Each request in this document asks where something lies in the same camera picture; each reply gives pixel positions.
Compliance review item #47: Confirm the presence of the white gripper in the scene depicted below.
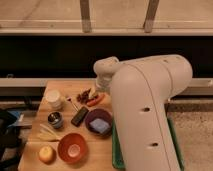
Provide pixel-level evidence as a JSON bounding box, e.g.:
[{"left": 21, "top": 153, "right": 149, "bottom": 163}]
[{"left": 89, "top": 77, "right": 111, "bottom": 99}]

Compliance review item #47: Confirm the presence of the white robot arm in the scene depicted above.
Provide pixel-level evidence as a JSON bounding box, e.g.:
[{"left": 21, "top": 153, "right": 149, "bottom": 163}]
[{"left": 93, "top": 54, "right": 193, "bottom": 171}]

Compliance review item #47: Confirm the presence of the white paper cup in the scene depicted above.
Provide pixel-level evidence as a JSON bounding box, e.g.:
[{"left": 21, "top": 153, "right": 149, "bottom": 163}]
[{"left": 45, "top": 90, "right": 63, "bottom": 110}]

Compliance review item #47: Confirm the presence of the small metal cup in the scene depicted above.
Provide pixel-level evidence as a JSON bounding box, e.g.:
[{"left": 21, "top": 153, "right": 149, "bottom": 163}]
[{"left": 48, "top": 112, "right": 63, "bottom": 129}]

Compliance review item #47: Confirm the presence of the dark purple bowl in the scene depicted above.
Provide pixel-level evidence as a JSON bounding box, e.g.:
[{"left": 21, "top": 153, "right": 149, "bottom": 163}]
[{"left": 85, "top": 108, "right": 112, "bottom": 136}]

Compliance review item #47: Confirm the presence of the black rectangular remote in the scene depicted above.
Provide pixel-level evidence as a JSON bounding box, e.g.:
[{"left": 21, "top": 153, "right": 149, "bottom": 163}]
[{"left": 71, "top": 106, "right": 89, "bottom": 127}]

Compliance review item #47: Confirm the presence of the small spoon with red tip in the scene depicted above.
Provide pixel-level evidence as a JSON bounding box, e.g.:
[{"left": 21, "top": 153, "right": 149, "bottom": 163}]
[{"left": 66, "top": 96, "right": 78, "bottom": 112}]

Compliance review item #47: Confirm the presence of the blue sponge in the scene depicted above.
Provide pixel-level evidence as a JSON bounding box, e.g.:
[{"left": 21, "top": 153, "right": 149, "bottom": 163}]
[{"left": 89, "top": 118, "right": 110, "bottom": 134}]

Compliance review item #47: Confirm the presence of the orange red bowl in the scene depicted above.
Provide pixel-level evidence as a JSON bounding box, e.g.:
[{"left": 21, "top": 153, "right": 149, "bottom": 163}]
[{"left": 57, "top": 133, "right": 88, "bottom": 164}]

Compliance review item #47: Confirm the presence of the green plastic tray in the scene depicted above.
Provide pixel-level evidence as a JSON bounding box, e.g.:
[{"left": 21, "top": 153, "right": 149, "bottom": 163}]
[{"left": 112, "top": 118, "right": 185, "bottom": 171}]

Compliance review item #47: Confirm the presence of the yellow apple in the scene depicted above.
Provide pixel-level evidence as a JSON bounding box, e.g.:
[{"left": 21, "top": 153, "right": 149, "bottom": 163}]
[{"left": 38, "top": 145, "right": 55, "bottom": 163}]

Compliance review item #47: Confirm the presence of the black chair with blue item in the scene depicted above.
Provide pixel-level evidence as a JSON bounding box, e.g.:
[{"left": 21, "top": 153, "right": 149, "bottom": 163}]
[{"left": 0, "top": 108, "right": 23, "bottom": 171}]

